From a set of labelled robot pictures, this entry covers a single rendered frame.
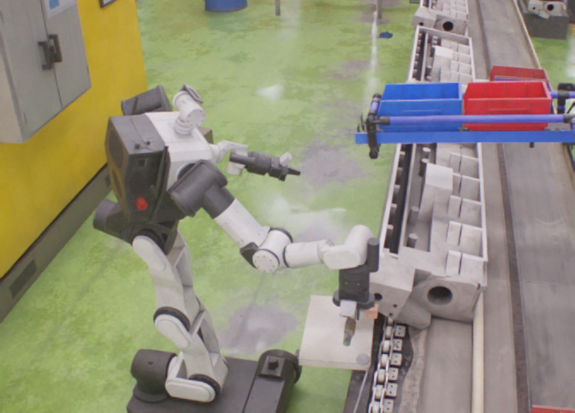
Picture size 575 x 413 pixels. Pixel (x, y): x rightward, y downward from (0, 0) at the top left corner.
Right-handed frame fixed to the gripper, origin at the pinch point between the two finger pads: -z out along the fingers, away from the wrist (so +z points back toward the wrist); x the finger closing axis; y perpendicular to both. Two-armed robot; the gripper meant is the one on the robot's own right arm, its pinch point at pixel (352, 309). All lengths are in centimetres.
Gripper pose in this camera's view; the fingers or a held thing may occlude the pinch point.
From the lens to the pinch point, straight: 188.8
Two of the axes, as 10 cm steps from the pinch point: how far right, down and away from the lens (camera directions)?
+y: 2.4, -5.3, 8.1
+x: 9.7, 0.9, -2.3
